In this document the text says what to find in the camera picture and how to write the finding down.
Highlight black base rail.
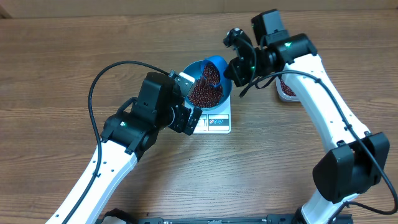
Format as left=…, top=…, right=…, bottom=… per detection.
left=96, top=208, right=354, bottom=224

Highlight clear plastic container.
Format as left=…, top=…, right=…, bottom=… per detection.
left=276, top=78, right=300, bottom=103

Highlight white digital kitchen scale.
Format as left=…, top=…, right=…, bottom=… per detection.
left=193, top=96, right=231, bottom=134

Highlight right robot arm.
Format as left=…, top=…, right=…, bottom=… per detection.
left=223, top=9, right=390, bottom=223

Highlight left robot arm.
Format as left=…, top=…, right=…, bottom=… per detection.
left=48, top=72, right=201, bottom=223

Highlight red beans in bowl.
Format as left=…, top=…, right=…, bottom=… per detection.
left=188, top=62, right=224, bottom=108

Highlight blue metal bowl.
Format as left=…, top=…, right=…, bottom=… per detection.
left=183, top=60, right=233, bottom=108

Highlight blue plastic measuring scoop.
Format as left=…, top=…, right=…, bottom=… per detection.
left=200, top=55, right=228, bottom=88

